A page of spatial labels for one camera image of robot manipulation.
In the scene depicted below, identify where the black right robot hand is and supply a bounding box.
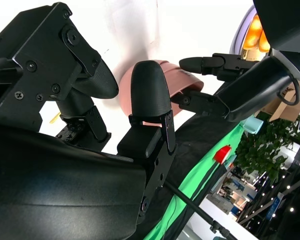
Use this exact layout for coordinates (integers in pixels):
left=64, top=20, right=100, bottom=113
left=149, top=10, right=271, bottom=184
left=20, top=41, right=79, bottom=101
left=0, top=1, right=177, bottom=240

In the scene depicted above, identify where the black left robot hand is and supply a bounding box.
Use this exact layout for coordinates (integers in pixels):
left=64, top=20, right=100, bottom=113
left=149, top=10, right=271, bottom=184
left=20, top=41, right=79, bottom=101
left=171, top=52, right=291, bottom=123

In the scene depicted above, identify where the brown cardboard box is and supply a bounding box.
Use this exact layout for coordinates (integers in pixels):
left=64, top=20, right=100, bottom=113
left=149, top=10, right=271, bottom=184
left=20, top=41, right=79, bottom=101
left=261, top=79, right=300, bottom=123

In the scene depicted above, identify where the mint green cup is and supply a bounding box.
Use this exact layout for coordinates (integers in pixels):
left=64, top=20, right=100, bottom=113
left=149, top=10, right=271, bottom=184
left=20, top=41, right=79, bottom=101
left=242, top=116, right=266, bottom=138

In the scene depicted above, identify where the lavender and yellow toy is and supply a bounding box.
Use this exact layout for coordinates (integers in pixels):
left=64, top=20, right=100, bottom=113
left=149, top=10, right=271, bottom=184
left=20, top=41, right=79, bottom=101
left=229, top=4, right=273, bottom=62

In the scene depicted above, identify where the green leafy plant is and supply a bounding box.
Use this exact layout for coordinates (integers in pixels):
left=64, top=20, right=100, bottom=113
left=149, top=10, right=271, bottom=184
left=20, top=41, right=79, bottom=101
left=236, top=112, right=300, bottom=185

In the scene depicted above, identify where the black backdrop cloth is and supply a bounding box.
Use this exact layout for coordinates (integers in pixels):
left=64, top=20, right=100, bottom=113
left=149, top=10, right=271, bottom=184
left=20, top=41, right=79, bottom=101
left=137, top=81, right=243, bottom=240

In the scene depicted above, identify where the red plastic object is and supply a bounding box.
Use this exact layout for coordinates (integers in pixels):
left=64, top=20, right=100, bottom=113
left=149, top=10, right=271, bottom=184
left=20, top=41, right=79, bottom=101
left=213, top=144, right=233, bottom=166

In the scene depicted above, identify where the green cloth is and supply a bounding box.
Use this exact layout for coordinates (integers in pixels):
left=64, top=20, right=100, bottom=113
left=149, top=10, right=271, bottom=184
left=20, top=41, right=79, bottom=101
left=142, top=123, right=245, bottom=240

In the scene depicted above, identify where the black metal rod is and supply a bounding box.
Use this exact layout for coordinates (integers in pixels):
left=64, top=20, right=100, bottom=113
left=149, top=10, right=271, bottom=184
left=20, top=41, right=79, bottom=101
left=163, top=181, right=241, bottom=240

